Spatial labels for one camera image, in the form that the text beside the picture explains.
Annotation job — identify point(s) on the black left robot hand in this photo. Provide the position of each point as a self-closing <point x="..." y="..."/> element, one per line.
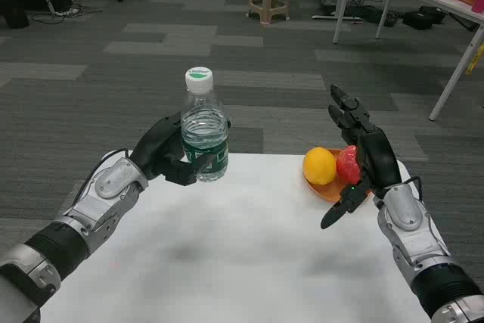
<point x="155" y="149"/>

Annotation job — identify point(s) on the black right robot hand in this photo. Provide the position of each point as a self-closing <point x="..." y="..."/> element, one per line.
<point x="378" y="156"/>

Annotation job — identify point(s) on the clear water bottle green label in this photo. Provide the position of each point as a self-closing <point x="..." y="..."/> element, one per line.
<point x="204" y="130"/>

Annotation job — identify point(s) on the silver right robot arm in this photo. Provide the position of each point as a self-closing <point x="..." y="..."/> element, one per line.
<point x="423" y="240"/>

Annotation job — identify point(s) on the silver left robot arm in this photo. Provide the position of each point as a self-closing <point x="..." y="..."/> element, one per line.
<point x="87" y="217"/>

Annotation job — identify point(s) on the red apple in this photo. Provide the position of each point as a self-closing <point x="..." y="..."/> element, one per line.
<point x="348" y="166"/>

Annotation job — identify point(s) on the yellow orange fruit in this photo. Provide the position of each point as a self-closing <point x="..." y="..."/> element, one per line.
<point x="319" y="166"/>

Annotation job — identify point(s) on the orange plate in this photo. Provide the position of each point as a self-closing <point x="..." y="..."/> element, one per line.
<point x="329" y="190"/>

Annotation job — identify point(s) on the yellow tape strip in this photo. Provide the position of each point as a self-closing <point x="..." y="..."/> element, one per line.
<point x="474" y="60"/>

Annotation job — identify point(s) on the black equipment under table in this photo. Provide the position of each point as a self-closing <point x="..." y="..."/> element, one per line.
<point x="372" y="14"/>

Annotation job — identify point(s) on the white bar on floor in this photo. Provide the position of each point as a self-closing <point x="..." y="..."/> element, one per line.
<point x="336" y="17"/>

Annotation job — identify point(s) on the black bag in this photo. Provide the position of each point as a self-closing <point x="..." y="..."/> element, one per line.
<point x="423" y="18"/>

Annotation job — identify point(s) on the white power strip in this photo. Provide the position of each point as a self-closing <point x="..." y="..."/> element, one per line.
<point x="68" y="11"/>

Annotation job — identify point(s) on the pink cup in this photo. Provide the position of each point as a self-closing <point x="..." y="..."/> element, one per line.
<point x="478" y="4"/>

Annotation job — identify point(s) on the black bulky object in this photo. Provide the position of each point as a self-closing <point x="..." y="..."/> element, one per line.
<point x="15" y="14"/>

